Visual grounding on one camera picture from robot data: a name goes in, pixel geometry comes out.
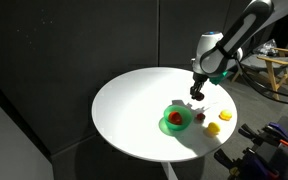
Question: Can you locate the purple orange spring clamp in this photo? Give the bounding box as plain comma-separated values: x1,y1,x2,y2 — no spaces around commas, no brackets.
266,121,288,149
242,147,281,180

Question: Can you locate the yellow orange toy fruit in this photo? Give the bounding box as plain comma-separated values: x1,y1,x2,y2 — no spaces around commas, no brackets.
219,109,234,122

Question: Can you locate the dark brown toy ball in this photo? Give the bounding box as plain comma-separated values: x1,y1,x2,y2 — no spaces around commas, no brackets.
191,91,206,102

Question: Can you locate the wooden chair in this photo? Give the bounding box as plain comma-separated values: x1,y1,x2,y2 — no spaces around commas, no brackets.
231,46,288,101

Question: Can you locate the white table pedestal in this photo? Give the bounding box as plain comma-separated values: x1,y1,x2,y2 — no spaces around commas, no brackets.
160,161,179,180

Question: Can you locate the yellow toy lemon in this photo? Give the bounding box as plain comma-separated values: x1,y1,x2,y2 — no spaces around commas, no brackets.
206,121,222,136

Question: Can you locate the green plastic bowl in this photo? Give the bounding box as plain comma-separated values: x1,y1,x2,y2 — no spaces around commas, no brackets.
162,104,194,132

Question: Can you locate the black clamp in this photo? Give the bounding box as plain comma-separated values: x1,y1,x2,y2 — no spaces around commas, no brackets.
213,148,246,180

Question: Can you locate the clear plastic bag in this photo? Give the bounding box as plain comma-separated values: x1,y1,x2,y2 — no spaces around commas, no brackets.
253,38,280,57

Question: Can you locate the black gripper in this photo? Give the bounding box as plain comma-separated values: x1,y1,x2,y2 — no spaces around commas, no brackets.
189,73,208,100

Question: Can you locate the red toy fruit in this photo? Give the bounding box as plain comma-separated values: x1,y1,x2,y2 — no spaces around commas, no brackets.
168,111,184,126

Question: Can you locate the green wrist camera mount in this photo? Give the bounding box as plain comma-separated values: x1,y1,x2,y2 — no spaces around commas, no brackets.
209,71,229,86

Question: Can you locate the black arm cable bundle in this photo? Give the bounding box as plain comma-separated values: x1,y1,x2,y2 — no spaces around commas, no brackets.
233,54,288,107

